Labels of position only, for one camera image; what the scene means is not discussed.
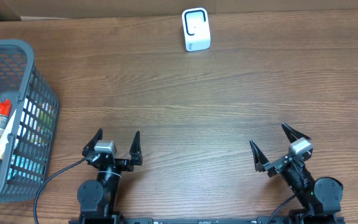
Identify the white barcode scanner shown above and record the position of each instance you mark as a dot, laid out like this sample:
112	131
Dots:
196	29

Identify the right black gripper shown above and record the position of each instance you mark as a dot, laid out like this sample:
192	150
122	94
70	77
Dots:
261	162

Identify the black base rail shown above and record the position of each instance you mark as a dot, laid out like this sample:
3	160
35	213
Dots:
258	220

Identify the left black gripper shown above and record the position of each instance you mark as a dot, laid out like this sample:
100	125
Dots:
136	150

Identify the grey plastic basket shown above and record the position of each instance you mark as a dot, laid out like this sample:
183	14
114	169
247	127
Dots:
24	166

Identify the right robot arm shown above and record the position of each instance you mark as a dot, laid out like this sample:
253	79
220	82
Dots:
313	200

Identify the white paper item in basket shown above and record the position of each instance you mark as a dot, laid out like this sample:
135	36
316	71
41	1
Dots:
7	131

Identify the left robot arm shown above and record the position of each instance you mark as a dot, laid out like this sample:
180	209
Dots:
97	197

